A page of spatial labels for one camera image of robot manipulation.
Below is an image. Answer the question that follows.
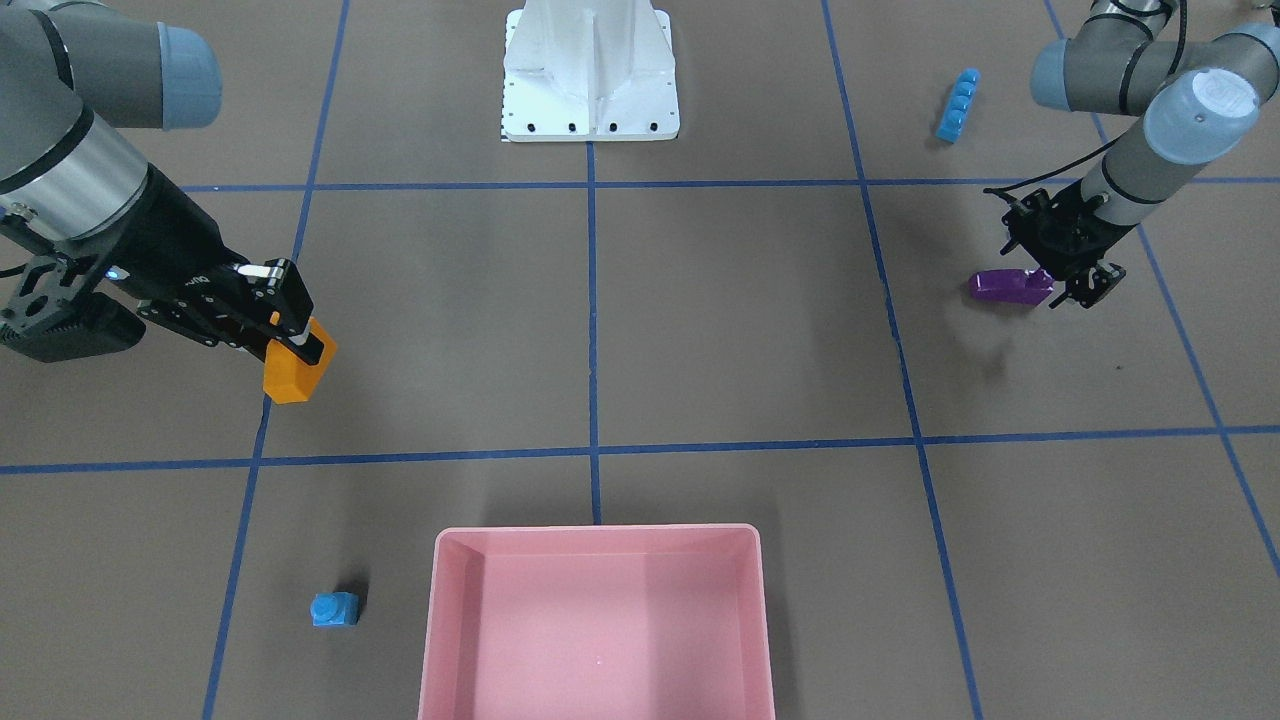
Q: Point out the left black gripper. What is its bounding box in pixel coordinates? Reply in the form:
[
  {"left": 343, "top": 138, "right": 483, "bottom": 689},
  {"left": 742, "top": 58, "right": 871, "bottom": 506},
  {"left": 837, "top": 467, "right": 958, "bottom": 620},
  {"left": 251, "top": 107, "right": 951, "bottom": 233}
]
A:
[{"left": 1000, "top": 184, "right": 1126, "bottom": 309}]

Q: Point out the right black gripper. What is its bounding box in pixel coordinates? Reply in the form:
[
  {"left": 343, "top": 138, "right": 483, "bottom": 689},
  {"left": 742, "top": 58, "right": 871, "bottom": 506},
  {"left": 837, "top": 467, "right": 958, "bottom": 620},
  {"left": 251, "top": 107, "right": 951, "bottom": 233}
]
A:
[{"left": 105, "top": 165, "right": 326, "bottom": 366}]

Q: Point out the pink plastic box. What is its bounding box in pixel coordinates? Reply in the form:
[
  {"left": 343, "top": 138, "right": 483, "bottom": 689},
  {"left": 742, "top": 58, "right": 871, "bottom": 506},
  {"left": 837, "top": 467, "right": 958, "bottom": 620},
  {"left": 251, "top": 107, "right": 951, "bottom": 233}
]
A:
[{"left": 417, "top": 523, "right": 777, "bottom": 719}]

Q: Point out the purple block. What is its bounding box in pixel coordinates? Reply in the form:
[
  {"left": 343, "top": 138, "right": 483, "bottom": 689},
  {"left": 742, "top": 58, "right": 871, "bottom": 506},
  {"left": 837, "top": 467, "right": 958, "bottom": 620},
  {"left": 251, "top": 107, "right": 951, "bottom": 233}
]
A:
[{"left": 968, "top": 269, "right": 1056, "bottom": 307}]

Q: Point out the small blue block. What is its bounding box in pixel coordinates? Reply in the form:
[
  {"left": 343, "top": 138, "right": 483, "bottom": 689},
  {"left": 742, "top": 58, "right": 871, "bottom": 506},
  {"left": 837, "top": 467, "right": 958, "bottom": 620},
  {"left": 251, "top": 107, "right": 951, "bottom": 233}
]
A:
[{"left": 308, "top": 591, "right": 360, "bottom": 628}]

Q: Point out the long blue block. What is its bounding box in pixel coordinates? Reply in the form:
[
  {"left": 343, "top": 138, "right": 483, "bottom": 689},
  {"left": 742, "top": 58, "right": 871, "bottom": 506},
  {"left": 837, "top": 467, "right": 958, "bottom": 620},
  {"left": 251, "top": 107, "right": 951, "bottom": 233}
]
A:
[{"left": 934, "top": 67, "right": 982, "bottom": 143}]

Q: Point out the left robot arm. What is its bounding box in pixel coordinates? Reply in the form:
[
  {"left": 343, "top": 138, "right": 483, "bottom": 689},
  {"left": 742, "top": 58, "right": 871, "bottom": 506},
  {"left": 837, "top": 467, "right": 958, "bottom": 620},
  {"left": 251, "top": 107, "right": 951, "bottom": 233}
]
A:
[{"left": 995, "top": 1, "right": 1279, "bottom": 307}]

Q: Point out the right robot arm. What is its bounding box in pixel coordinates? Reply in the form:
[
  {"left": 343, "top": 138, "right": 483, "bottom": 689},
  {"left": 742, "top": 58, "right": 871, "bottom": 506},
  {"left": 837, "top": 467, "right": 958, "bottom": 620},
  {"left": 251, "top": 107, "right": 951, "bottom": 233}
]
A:
[{"left": 3, "top": 1, "right": 337, "bottom": 366}]

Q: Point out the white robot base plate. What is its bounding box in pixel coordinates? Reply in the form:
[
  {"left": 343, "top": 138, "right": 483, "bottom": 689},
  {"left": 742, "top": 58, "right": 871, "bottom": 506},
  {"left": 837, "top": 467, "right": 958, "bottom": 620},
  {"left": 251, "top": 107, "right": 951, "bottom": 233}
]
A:
[{"left": 500, "top": 1, "right": 681, "bottom": 143}]

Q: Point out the orange block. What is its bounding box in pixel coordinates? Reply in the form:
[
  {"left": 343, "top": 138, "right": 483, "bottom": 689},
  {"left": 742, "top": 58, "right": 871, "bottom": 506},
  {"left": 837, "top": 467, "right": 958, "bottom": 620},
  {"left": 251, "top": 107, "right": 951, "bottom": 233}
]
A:
[{"left": 262, "top": 316, "right": 338, "bottom": 405}]

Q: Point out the brown paper table mat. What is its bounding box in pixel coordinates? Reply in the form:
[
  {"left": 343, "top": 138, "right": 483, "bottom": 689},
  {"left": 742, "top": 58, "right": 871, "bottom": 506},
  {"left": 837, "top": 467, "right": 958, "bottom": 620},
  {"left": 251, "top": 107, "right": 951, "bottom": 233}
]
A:
[{"left": 3, "top": 1, "right": 1277, "bottom": 719}]

